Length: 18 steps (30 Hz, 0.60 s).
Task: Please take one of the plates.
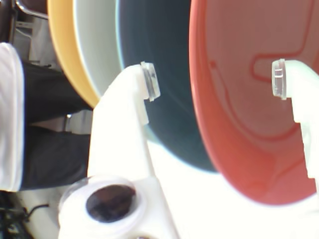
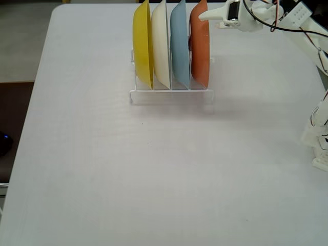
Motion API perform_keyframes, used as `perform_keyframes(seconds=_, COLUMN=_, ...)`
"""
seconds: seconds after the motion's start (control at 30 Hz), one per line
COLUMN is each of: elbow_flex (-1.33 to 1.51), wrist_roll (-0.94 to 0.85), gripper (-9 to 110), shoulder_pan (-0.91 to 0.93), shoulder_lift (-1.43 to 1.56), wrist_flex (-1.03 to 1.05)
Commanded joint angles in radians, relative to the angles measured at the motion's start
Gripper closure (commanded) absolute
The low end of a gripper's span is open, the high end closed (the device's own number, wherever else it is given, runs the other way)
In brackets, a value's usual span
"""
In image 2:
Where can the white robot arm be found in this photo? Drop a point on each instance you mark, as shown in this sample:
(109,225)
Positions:
(299,15)

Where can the cream white plate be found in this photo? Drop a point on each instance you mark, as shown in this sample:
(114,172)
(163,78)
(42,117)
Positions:
(160,51)

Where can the orange plate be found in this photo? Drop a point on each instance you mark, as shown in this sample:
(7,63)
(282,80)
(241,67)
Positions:
(200,51)

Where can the white metal bar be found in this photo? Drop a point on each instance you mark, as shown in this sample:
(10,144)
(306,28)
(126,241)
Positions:
(3,189)

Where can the black rounded object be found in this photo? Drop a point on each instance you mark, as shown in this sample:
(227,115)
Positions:
(5,143)

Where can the light blue plate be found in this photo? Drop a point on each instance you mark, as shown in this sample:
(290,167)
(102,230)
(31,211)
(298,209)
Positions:
(179,46)

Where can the yellow plate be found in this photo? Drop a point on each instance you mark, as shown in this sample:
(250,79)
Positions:
(141,46)

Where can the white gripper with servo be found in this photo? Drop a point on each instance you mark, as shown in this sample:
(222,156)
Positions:
(231,14)

